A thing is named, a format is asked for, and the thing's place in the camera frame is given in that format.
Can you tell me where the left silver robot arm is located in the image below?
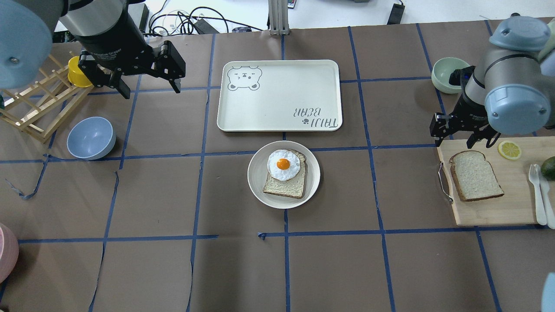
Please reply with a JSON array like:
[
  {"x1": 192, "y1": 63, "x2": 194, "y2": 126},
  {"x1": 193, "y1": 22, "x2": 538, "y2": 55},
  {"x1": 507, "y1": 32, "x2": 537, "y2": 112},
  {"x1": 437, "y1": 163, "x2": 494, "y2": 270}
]
[{"x1": 0, "y1": 0, "x2": 186, "y2": 99}]

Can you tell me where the cream round plate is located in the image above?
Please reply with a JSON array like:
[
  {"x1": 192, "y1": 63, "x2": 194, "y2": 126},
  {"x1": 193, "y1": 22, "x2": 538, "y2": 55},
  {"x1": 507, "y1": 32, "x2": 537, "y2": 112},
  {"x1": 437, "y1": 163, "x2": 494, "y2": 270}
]
[{"x1": 247, "y1": 141, "x2": 321, "y2": 209}]

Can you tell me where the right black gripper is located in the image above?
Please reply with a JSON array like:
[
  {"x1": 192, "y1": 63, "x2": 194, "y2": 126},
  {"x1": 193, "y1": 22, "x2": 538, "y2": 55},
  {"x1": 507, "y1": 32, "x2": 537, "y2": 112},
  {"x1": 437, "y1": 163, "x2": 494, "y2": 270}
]
[{"x1": 429, "y1": 67, "x2": 500, "y2": 149}]

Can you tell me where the wooden cup rack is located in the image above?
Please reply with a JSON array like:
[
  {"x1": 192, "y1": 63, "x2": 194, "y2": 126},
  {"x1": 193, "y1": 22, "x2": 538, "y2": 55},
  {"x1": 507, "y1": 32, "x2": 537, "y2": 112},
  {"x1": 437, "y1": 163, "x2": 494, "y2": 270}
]
[{"x1": 1, "y1": 55, "x2": 95, "y2": 143}]

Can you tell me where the fried egg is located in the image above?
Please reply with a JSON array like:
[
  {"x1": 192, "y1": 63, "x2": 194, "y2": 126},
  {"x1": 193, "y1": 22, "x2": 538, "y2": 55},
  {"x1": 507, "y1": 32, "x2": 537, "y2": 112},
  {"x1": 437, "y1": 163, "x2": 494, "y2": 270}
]
[{"x1": 266, "y1": 149, "x2": 301, "y2": 182}]

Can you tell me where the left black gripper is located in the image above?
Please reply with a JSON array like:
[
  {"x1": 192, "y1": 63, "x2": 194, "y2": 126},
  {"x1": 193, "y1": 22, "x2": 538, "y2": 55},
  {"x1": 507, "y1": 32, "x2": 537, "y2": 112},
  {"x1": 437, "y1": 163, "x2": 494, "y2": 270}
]
[{"x1": 78, "y1": 33, "x2": 186, "y2": 99}]

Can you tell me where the white plastic fork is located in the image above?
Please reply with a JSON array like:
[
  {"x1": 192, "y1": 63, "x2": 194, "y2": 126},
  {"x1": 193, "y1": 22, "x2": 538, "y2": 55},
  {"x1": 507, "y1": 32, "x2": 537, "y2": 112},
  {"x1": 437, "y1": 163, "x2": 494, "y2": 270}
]
[{"x1": 529, "y1": 164, "x2": 547, "y2": 225}]

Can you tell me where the blue bowl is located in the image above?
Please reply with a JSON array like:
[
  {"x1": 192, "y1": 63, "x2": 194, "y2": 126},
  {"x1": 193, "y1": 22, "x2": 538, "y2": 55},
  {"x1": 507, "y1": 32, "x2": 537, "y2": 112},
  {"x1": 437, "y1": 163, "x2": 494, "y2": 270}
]
[{"x1": 67, "y1": 116, "x2": 116, "y2": 160}]

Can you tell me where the green avocado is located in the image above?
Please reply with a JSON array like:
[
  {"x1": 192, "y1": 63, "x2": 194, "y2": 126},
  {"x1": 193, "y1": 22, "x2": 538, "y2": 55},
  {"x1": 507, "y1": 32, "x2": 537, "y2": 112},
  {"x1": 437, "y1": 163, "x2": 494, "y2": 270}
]
[{"x1": 540, "y1": 156, "x2": 555, "y2": 181}]

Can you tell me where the bread slice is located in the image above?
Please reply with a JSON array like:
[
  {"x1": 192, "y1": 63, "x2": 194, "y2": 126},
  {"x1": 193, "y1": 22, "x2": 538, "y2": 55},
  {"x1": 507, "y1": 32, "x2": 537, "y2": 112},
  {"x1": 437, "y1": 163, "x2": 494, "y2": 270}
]
[
  {"x1": 262, "y1": 149, "x2": 307, "y2": 199},
  {"x1": 449, "y1": 150, "x2": 505, "y2": 202}
]

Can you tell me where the bread slice on plate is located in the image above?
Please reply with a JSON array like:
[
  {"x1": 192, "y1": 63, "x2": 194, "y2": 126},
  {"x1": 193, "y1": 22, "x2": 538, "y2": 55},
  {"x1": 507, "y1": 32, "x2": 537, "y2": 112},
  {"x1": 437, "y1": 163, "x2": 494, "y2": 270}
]
[{"x1": 262, "y1": 149, "x2": 307, "y2": 199}]

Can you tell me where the yellow mug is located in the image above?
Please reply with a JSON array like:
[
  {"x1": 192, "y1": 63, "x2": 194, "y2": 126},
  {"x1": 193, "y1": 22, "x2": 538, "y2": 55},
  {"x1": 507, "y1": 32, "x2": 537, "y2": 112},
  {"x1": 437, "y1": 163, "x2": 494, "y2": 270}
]
[{"x1": 68, "y1": 56, "x2": 93, "y2": 88}]

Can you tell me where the wooden cutting board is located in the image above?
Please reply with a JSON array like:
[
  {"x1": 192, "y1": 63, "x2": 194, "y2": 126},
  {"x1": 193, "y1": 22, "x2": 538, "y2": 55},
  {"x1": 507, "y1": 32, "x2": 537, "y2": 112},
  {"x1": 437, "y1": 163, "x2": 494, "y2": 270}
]
[{"x1": 437, "y1": 136, "x2": 555, "y2": 226}]

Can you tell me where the pink bowl with ice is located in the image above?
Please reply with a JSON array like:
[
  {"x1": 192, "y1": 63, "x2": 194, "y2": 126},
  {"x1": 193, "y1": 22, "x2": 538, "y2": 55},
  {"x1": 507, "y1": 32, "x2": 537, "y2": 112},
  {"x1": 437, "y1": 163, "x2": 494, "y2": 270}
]
[{"x1": 0, "y1": 223, "x2": 19, "y2": 283}]

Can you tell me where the aluminium frame post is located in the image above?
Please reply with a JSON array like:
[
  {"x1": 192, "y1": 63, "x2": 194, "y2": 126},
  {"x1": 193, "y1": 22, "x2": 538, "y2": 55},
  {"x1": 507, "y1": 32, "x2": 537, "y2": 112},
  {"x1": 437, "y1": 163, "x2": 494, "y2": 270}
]
[{"x1": 268, "y1": 0, "x2": 290, "y2": 36}]

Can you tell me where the lemon slice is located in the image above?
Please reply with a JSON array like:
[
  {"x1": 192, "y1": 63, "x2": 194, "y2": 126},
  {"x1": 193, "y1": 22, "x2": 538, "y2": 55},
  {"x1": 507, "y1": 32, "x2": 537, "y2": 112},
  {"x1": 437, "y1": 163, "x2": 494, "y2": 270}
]
[{"x1": 497, "y1": 140, "x2": 522, "y2": 161}]

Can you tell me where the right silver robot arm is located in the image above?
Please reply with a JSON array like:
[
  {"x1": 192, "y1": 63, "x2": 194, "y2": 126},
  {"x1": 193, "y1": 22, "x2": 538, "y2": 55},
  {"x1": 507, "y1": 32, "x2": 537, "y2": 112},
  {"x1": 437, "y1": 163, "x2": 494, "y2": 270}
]
[{"x1": 430, "y1": 16, "x2": 555, "y2": 148}]

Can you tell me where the cream bear tray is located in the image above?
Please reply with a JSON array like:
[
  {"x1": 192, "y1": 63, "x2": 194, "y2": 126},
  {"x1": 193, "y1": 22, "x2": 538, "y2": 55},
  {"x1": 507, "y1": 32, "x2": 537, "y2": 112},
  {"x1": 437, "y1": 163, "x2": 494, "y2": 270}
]
[{"x1": 217, "y1": 59, "x2": 343, "y2": 132}]

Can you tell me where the light green bowl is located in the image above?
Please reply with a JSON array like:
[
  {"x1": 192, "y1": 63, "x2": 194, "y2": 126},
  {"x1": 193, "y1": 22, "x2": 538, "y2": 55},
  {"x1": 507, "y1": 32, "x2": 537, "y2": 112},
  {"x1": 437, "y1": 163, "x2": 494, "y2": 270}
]
[{"x1": 431, "y1": 57, "x2": 470, "y2": 94}]

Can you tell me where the white plastic knife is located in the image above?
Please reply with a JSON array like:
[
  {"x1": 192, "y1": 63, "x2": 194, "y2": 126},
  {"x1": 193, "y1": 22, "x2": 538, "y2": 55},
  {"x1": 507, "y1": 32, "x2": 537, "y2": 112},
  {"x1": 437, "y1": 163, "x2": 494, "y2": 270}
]
[{"x1": 534, "y1": 164, "x2": 555, "y2": 229}]

